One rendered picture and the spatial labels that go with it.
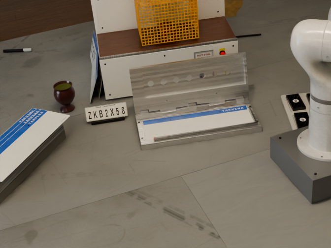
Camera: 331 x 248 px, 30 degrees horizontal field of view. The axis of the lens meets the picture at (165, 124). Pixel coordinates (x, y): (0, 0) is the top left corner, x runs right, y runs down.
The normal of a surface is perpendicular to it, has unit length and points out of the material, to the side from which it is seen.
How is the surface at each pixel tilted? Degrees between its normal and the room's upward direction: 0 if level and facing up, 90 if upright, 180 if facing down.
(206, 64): 77
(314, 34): 46
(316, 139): 89
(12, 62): 0
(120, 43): 0
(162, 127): 0
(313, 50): 95
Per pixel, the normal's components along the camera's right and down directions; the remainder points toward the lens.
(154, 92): 0.12, 0.34
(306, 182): -0.94, 0.26
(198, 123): -0.08, -0.83
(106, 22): 0.14, 0.54
